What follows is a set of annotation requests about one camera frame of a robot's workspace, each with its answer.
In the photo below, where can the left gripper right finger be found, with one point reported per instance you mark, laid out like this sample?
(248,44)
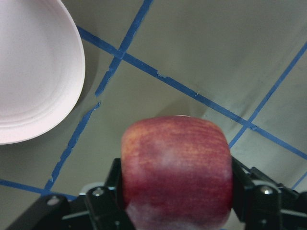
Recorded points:
(261,203)

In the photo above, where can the red apple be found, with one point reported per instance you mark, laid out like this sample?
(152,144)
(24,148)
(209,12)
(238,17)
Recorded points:
(177,174)

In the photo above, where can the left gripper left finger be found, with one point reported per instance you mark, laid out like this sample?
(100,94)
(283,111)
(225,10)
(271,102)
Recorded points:
(99,208)

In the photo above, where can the pink plate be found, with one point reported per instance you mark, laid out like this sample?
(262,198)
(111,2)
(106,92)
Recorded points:
(42,67)

